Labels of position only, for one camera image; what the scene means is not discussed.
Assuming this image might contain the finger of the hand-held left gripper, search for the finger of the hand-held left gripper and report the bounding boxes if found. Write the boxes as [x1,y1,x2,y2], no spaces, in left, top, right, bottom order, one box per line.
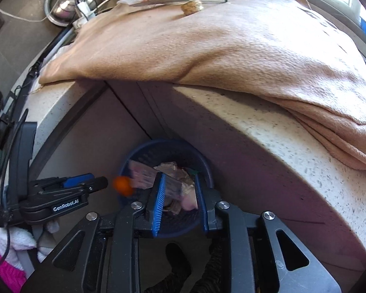
[76,176,109,194]
[62,173,95,188]

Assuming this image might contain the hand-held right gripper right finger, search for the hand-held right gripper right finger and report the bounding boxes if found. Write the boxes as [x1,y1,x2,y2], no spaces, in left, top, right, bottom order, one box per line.
[194,173,342,293]

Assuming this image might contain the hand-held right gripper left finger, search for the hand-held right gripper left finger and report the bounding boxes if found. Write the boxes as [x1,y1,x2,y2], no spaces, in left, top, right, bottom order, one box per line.
[21,172,168,293]

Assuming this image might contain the orange red paper cup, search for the orange red paper cup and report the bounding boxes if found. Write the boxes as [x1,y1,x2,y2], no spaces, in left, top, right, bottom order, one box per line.
[113,175,135,196]

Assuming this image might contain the white plastic bag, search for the white plastic bag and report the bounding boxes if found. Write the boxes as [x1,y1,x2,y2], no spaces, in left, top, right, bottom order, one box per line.
[154,162,196,196]

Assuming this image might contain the dark blue waste basket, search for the dark blue waste basket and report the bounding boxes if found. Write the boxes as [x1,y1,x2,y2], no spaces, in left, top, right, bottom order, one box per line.
[117,140,215,239]

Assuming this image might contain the white fuzzy towel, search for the white fuzzy towel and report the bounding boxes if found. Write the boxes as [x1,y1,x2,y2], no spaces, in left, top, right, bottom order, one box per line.
[0,220,60,266]

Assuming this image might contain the dark fuzzy slipper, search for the dark fuzzy slipper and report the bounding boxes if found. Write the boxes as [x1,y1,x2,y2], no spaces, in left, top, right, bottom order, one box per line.
[191,238,232,293]
[165,242,193,293]

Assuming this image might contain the pink clothing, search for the pink clothing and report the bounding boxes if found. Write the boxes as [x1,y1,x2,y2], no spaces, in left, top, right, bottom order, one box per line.
[0,235,26,293]

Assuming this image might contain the beige towel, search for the beige towel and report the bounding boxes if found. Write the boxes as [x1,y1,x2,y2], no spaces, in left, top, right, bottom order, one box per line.
[38,0,366,171]

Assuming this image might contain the steel pot lid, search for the steel pot lid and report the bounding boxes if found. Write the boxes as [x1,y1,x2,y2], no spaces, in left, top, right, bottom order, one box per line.
[45,0,109,26]

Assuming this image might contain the walnut shell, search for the walnut shell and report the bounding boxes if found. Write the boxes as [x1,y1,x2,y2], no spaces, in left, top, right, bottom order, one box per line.
[181,1,204,15]

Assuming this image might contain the silver foil wrapper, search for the silver foil wrapper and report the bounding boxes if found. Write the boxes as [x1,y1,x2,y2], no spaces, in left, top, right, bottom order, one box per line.
[130,0,228,7]

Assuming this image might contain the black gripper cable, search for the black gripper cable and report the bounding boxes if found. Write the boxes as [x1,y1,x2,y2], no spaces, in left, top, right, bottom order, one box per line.
[0,110,29,263]

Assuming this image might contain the thin white charging cable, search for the thin white charging cable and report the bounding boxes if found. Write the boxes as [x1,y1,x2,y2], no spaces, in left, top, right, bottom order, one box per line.
[0,8,51,23]

